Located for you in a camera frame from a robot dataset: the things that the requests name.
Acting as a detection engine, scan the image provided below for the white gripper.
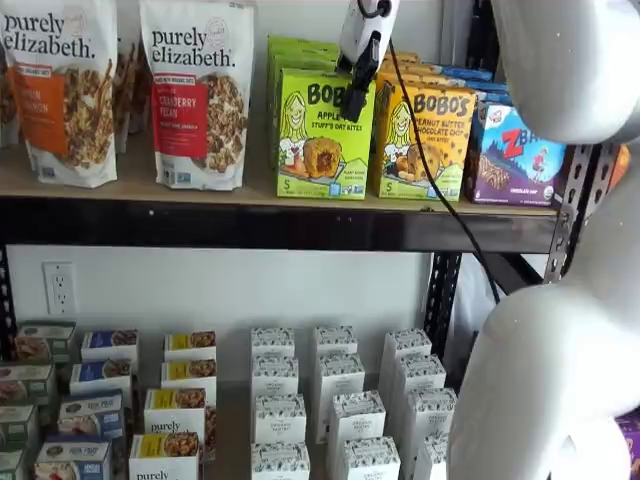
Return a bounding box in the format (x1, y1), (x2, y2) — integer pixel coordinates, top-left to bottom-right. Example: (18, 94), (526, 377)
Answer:
(335, 0), (402, 124)

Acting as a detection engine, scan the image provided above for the green Bobo's apple pie box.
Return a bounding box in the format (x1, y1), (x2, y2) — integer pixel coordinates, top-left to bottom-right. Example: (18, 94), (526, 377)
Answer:
(272, 57), (351, 174)
(269, 47), (346, 169)
(267, 34), (342, 164)
(276, 67), (376, 200)

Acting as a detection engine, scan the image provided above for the purple blue Zbar box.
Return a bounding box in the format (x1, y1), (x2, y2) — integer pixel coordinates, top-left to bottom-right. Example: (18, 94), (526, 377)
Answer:
(463, 102), (569, 206)
(477, 91), (516, 109)
(439, 63), (496, 82)
(469, 79), (510, 95)

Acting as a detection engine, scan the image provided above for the wooden shelf board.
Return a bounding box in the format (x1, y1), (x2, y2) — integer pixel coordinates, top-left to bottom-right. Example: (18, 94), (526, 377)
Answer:
(0, 317), (461, 480)
(0, 134), (561, 216)

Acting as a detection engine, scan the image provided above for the white patterned pastry box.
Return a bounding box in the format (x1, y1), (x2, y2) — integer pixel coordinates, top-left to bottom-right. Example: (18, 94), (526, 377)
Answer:
(251, 355), (300, 397)
(313, 325), (359, 358)
(254, 394), (307, 445)
(342, 437), (401, 480)
(250, 327), (296, 358)
(405, 387), (457, 451)
(250, 442), (311, 480)
(314, 353), (366, 431)
(383, 328), (432, 401)
(394, 354), (447, 401)
(413, 434), (450, 480)
(328, 392), (386, 451)

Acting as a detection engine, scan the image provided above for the orange snack box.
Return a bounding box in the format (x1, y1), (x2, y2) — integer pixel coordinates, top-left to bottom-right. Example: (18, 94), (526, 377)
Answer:
(607, 143), (632, 196)

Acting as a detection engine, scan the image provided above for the yellow label granola box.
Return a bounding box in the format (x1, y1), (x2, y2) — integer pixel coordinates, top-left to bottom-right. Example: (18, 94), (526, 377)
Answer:
(160, 358), (217, 392)
(128, 432), (201, 480)
(163, 330), (217, 362)
(143, 388), (207, 439)

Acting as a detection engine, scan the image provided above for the blue flax cereal box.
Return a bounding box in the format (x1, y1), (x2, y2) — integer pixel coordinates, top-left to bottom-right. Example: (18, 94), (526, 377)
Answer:
(69, 359), (134, 396)
(33, 439), (113, 480)
(80, 329), (139, 362)
(57, 392), (125, 441)

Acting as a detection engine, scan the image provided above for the green white cereal box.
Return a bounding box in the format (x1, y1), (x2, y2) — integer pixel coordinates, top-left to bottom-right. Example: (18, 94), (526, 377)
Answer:
(0, 449), (26, 480)
(16, 321), (76, 365)
(0, 363), (56, 405)
(0, 404), (39, 450)

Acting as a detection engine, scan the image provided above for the purple snack box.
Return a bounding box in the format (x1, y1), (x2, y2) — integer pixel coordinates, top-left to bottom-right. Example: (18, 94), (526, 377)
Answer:
(616, 413), (640, 480)

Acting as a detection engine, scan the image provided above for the red label granola bag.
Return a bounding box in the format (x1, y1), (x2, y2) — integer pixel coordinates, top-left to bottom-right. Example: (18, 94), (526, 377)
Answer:
(138, 0), (255, 193)

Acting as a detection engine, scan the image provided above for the white granola bag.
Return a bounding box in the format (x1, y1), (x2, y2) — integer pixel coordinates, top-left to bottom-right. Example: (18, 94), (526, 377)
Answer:
(0, 59), (21, 151)
(113, 39), (151, 156)

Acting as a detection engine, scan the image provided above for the orange label granola bag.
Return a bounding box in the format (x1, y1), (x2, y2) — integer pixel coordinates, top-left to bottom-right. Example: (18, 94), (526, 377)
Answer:
(0, 0), (120, 190)

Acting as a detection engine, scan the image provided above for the black metal shelf frame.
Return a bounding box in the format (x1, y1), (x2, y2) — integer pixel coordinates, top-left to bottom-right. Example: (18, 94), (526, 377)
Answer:
(0, 0), (606, 366)

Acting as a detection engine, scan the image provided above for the white wall outlet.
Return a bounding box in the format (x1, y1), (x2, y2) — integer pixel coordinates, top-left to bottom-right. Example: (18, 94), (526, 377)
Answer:
(43, 260), (79, 316)

